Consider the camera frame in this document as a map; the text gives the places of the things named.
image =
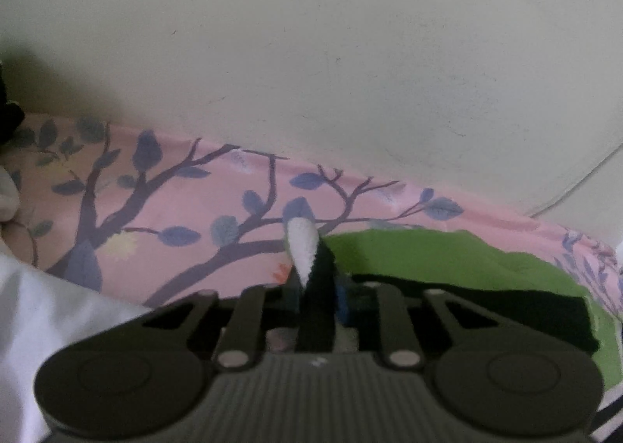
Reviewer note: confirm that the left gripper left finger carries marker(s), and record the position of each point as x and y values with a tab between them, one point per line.
257	311

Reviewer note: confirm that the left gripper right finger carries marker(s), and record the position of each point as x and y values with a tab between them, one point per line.
379	316

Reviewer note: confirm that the green black small garment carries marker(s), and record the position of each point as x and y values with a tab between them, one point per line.
519	285

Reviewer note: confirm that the black garment at left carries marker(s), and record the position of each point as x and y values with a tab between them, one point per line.
12	117

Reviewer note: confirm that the pink floral bed sheet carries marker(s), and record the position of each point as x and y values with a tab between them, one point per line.
148	217

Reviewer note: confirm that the white cloth garment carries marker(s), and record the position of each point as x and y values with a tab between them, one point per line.
41	314

